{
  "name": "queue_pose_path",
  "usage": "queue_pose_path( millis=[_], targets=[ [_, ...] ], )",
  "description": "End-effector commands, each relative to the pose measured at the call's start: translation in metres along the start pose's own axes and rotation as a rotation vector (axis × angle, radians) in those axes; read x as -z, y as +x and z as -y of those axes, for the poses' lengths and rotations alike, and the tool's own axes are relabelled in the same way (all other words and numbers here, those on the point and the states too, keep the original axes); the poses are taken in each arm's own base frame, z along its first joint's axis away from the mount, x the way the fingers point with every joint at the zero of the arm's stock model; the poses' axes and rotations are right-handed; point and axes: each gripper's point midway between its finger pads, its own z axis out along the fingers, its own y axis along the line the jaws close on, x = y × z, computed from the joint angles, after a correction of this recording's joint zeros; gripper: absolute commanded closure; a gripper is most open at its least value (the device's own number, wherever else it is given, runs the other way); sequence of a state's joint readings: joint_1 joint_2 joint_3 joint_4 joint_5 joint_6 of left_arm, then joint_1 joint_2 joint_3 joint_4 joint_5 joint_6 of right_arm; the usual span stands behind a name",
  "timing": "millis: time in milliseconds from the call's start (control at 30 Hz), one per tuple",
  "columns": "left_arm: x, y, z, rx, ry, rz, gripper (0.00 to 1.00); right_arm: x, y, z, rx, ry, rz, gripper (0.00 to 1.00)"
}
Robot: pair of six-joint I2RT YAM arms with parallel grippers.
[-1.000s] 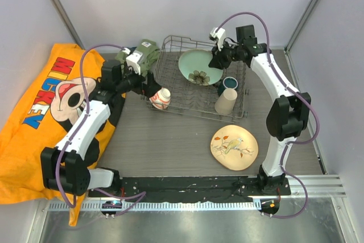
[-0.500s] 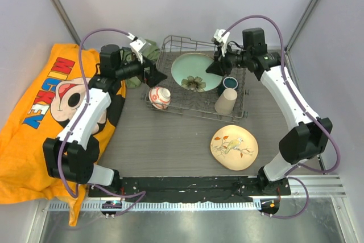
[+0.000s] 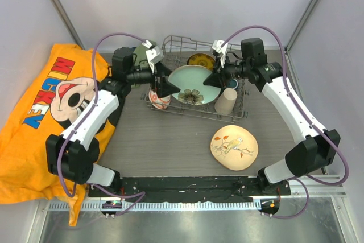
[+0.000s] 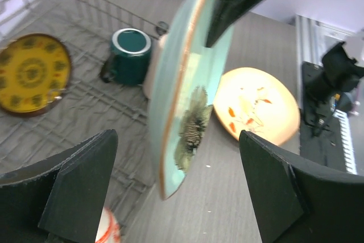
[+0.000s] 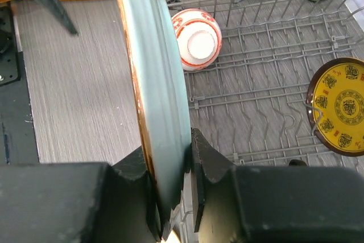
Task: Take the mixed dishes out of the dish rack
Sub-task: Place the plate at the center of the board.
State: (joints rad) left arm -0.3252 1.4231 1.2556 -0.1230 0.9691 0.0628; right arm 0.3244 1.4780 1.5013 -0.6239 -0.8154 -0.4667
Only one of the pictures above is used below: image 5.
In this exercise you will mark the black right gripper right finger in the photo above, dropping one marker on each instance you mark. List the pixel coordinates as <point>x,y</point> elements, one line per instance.
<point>234,203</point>

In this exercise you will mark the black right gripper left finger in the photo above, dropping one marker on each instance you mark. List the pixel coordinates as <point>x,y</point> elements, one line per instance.
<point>79,202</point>

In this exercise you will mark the light green flower plate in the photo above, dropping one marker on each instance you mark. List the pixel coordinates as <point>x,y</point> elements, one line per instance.
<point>160,99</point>

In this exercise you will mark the white red patterned bowl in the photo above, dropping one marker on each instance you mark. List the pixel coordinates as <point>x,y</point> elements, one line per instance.
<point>199,38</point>

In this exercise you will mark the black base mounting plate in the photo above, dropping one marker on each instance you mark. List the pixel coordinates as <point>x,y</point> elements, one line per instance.
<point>18,141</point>

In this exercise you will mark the yellow patterned small plate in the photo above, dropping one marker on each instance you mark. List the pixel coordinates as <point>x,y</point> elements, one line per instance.
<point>335,105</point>

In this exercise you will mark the grey wire dish rack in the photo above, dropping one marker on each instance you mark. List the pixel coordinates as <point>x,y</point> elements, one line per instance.
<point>250,104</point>

